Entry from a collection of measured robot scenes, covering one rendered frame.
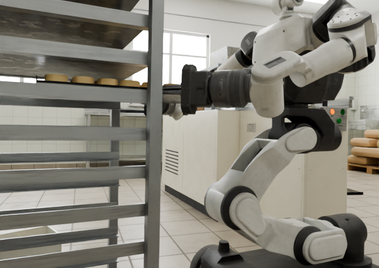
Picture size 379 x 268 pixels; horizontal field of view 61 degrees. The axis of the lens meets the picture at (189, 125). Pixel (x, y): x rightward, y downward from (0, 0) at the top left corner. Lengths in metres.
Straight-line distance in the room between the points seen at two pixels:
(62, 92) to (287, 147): 0.75
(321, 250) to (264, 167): 0.38
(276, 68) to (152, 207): 0.42
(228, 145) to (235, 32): 3.98
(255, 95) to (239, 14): 5.62
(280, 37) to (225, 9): 5.04
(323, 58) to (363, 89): 6.73
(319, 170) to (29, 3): 1.68
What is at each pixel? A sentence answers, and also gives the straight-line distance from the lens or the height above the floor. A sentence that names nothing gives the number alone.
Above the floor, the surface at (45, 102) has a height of 0.78.
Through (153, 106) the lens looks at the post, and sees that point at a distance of 0.75.
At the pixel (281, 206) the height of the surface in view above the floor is 0.23.
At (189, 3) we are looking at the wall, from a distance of 5.98.
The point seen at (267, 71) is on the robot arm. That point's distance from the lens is 0.70.
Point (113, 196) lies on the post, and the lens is 1.21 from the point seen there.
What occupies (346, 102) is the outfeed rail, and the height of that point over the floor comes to 0.87.
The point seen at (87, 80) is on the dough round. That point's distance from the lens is 0.78.
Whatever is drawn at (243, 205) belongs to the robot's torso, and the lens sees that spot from 1.06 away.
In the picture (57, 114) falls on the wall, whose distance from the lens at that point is 5.32.
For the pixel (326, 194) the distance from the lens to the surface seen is 2.08.
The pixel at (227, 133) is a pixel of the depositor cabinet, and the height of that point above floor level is 0.66.
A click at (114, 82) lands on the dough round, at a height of 0.81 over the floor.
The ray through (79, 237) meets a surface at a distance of 1.23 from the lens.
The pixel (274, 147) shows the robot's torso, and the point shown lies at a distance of 1.13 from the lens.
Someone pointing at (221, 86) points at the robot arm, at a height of 0.80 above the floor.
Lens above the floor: 0.71
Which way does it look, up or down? level
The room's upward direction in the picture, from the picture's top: 1 degrees clockwise
